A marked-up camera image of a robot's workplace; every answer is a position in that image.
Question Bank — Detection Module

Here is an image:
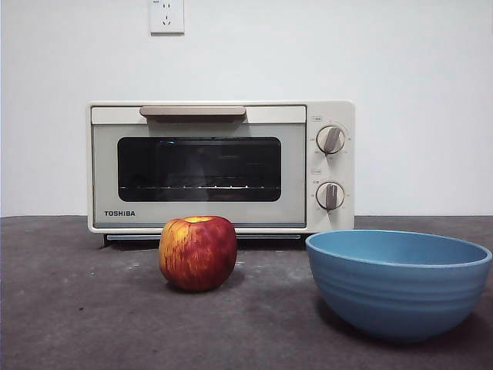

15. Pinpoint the timer knob with beige grip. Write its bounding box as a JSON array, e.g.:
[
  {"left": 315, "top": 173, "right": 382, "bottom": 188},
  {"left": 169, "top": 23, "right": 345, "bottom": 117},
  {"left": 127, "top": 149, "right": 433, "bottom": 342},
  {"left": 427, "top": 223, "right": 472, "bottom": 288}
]
[{"left": 315, "top": 180, "right": 346, "bottom": 211}]

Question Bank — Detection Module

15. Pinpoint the glass oven door with handle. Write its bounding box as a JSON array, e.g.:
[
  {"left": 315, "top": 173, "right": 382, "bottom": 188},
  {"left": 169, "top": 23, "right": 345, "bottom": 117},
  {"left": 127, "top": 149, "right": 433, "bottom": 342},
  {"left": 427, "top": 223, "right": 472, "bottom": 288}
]
[{"left": 90, "top": 105, "right": 307, "bottom": 229}]

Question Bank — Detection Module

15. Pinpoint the temperature knob with beige grip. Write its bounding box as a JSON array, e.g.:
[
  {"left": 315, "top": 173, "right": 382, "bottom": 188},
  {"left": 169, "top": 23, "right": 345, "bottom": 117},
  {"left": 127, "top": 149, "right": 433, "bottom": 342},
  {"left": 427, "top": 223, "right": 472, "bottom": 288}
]
[{"left": 316, "top": 125, "right": 347, "bottom": 155}]

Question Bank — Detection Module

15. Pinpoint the grey oven crumb tray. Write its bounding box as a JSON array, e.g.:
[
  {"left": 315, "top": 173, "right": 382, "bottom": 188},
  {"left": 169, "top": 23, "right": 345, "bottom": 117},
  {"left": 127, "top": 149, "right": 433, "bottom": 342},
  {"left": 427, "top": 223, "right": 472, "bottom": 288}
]
[{"left": 106, "top": 233, "right": 302, "bottom": 241}]

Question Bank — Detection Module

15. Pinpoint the white wall socket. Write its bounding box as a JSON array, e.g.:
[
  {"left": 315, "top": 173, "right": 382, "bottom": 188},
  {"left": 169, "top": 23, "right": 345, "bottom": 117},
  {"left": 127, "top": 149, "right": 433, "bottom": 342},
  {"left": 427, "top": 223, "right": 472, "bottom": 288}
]
[{"left": 149, "top": 0, "right": 185, "bottom": 35}]

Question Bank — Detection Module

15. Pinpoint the cream toaster oven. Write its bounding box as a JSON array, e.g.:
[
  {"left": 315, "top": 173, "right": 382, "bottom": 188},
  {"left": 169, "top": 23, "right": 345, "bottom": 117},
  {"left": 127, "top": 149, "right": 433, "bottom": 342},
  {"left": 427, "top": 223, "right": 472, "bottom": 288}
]
[{"left": 86, "top": 100, "right": 356, "bottom": 247}]

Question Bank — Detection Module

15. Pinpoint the red yellow apple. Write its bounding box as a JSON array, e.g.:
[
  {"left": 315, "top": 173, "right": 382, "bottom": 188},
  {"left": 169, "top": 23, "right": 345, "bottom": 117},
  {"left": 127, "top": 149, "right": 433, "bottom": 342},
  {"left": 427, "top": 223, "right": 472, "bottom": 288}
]
[{"left": 159, "top": 215, "right": 238, "bottom": 292}]

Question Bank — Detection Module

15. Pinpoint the blue ribbed bowl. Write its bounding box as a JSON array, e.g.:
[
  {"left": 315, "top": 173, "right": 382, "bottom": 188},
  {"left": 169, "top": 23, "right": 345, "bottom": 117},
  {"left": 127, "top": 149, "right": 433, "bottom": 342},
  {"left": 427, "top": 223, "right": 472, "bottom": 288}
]
[{"left": 305, "top": 229, "right": 493, "bottom": 344}]

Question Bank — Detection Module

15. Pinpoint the metal wire oven rack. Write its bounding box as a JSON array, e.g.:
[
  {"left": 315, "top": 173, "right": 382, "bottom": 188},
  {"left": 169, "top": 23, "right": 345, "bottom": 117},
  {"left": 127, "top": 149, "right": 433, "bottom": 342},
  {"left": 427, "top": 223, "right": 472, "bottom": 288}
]
[{"left": 119, "top": 184, "right": 281, "bottom": 191}]

